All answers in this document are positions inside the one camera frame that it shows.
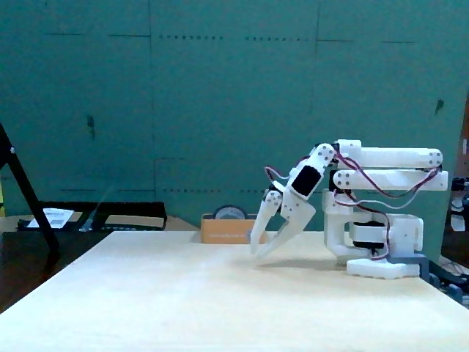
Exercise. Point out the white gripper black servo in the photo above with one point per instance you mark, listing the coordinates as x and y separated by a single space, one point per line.
292 210

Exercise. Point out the black tape roll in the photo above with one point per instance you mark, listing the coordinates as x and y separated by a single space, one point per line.
231 213

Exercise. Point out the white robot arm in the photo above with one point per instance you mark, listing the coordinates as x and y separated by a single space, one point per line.
395 157

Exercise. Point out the orange cardboard box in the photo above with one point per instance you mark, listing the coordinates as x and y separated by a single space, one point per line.
223 231

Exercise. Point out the grey table clamp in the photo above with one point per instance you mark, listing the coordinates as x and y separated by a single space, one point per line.
421 262

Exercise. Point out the grey slanted bar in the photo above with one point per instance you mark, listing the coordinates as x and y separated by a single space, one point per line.
96 210

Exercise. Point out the dark equipment with white parts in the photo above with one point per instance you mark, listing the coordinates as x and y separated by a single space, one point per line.
456 220

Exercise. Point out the white printed paper label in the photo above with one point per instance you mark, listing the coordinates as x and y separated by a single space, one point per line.
55 217

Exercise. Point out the black slanted stand leg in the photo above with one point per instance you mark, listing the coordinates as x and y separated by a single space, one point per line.
33 198

